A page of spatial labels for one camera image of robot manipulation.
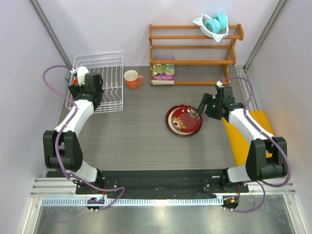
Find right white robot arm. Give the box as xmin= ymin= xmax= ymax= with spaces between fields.
xmin=197 ymin=83 xmax=291 ymax=193

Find red floral small plate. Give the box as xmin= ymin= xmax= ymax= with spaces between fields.
xmin=170 ymin=106 xmax=202 ymax=133

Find white wire dish rack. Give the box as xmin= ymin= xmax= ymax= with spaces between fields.
xmin=73 ymin=51 xmax=124 ymax=113

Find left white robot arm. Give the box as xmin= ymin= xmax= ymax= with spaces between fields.
xmin=43 ymin=73 xmax=104 ymax=195

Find wooden shelf rack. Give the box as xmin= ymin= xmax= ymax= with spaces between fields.
xmin=148 ymin=24 xmax=244 ymax=85

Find yellow board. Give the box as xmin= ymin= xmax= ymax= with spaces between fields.
xmin=223 ymin=110 xmax=274 ymax=166

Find teal headphones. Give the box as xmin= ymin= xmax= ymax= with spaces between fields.
xmin=204 ymin=13 xmax=228 ymax=34

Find orange plate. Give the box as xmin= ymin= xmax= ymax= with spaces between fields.
xmin=72 ymin=78 xmax=78 ymax=85

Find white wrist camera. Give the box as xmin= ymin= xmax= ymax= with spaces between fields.
xmin=70 ymin=66 xmax=89 ymax=86
xmin=215 ymin=81 xmax=223 ymax=96

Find large red cream plate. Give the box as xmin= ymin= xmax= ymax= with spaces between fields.
xmin=165 ymin=104 xmax=203 ymax=137

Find colourful book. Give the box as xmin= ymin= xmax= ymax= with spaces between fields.
xmin=151 ymin=63 xmax=175 ymax=85

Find perforated metal rail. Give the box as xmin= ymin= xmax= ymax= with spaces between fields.
xmin=41 ymin=196 xmax=223 ymax=207

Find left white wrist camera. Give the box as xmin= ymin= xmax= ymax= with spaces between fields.
xmin=70 ymin=66 xmax=89 ymax=86

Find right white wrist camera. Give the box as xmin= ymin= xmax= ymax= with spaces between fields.
xmin=215 ymin=81 xmax=223 ymax=96

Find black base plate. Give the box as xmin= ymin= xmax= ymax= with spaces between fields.
xmin=75 ymin=168 xmax=250 ymax=200

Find orange mug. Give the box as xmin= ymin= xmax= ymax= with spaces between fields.
xmin=123 ymin=70 xmax=145 ymax=90

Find white cat ear bowl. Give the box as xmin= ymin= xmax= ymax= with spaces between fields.
xmin=193 ymin=13 xmax=229 ymax=43

